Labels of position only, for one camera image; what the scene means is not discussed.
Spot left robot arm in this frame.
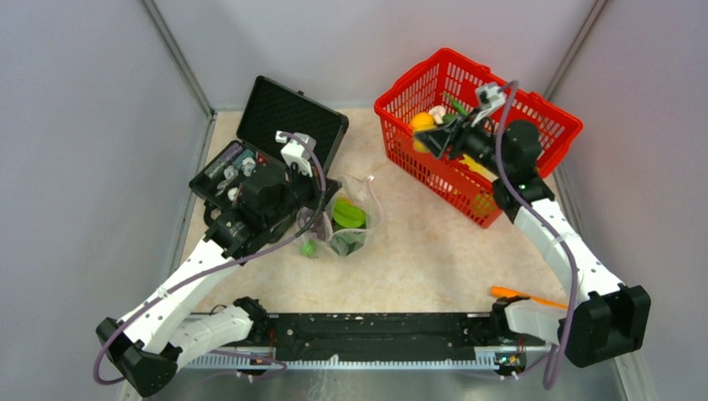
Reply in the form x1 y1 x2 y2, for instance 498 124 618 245
93 216 305 397

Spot yellow toy corn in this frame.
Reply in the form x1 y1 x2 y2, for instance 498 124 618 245
460 155 496 181

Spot white toy mushroom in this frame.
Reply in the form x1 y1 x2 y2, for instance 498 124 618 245
427 104 447 125

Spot green toy leaf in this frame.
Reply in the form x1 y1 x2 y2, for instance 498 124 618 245
332 197 367 229

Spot dark red toy grapes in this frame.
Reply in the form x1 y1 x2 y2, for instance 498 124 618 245
296 207 321 232

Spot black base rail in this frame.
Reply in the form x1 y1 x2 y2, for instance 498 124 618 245
220 309 549 367

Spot orange toy carrot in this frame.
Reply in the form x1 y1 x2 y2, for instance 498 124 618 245
490 286 568 310

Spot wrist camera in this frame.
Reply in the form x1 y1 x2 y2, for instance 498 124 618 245
276 130 316 177
470 82 507 126

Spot green toy pepper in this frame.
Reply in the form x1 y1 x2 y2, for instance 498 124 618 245
301 240 317 258

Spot green toy bean pod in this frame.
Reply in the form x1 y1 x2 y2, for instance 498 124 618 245
446 94 468 115

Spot clear zip top bag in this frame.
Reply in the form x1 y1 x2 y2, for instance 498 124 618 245
296 175 383 259

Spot black poker chip case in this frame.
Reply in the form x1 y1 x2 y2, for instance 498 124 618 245
188 74 350 234

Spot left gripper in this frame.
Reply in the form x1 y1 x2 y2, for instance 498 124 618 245
265 157 342 227

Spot yellow toy lemon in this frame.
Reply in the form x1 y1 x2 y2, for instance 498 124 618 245
409 112 437 153

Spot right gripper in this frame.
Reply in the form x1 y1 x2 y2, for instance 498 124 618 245
415 107 509 179

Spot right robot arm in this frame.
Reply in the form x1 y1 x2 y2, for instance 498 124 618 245
413 119 651 368

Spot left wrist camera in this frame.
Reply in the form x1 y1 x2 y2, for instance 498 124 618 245
276 130 316 177

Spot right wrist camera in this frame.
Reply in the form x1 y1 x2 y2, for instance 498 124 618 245
470 82 507 126

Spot red plastic basket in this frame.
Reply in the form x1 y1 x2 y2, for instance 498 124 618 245
373 47 584 229

